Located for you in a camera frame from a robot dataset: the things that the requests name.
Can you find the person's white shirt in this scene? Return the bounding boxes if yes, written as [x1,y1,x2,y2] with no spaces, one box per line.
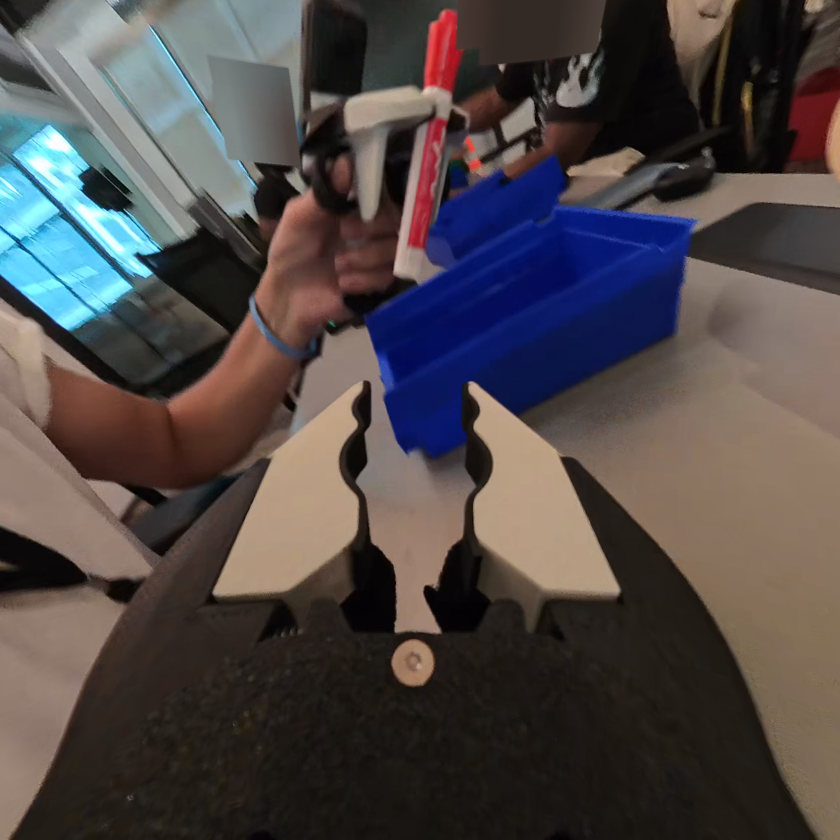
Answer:
[0,305,161,815]

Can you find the red white marker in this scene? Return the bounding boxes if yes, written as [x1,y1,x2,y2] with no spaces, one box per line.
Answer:
[392,9,464,280]

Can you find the black lanyard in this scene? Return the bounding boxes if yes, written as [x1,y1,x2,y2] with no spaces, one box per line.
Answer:
[0,528,144,605]

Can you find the blue storage bin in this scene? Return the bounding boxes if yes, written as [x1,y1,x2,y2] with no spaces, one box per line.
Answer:
[365,205,697,458]
[425,156,569,269]

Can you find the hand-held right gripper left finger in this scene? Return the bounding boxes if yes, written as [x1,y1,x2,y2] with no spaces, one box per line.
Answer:
[212,381,398,634]

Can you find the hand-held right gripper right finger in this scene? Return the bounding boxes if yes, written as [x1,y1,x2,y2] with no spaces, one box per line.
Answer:
[423,381,622,634]

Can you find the blue wristband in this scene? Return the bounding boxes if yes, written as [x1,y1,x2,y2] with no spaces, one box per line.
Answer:
[248,295,324,362]

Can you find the person's left forearm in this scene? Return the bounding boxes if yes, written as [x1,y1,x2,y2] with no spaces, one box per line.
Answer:
[46,315,316,490]

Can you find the black computer mouse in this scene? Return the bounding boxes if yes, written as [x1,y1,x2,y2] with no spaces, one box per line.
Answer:
[651,157,718,203]

